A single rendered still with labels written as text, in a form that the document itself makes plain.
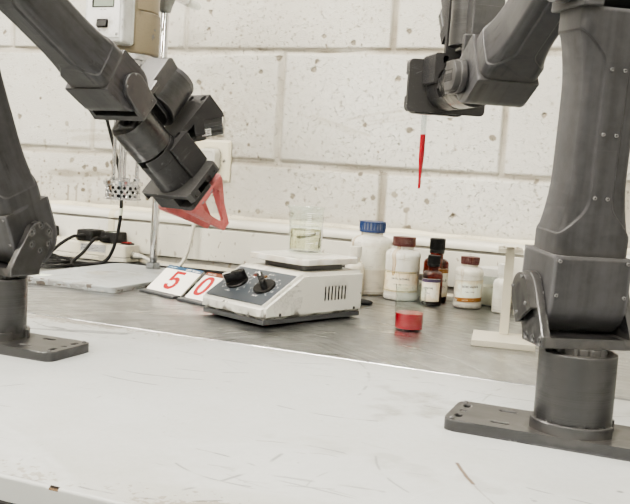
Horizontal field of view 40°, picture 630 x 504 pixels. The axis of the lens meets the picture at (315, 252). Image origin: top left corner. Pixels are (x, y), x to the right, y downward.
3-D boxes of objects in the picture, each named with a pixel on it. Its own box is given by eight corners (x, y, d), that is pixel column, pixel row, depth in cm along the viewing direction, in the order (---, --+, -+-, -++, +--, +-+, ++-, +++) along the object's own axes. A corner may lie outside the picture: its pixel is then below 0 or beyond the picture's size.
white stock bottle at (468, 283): (450, 304, 148) (454, 254, 147) (478, 306, 147) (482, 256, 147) (454, 308, 143) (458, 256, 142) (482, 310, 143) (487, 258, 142)
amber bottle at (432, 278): (425, 302, 148) (429, 253, 147) (443, 305, 146) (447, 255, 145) (417, 304, 145) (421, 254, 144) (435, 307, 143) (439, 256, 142)
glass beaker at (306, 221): (314, 254, 132) (317, 201, 132) (328, 258, 127) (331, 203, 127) (277, 253, 130) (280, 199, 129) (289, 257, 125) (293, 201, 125)
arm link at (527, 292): (511, 267, 73) (538, 275, 67) (609, 272, 74) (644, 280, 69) (504, 341, 73) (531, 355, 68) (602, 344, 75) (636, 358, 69)
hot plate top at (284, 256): (304, 266, 118) (305, 259, 118) (245, 256, 126) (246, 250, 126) (361, 263, 127) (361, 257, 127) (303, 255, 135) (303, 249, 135)
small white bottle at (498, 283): (500, 314, 139) (504, 265, 139) (486, 311, 142) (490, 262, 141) (514, 313, 141) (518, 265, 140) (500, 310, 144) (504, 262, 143)
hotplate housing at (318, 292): (263, 328, 113) (266, 268, 112) (199, 313, 122) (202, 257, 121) (371, 316, 129) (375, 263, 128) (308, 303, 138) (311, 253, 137)
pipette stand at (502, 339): (535, 352, 109) (544, 250, 108) (470, 345, 110) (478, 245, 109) (533, 341, 117) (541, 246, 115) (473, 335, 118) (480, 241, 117)
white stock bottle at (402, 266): (384, 295, 154) (388, 234, 153) (418, 298, 153) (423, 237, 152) (381, 299, 148) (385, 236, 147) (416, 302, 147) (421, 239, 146)
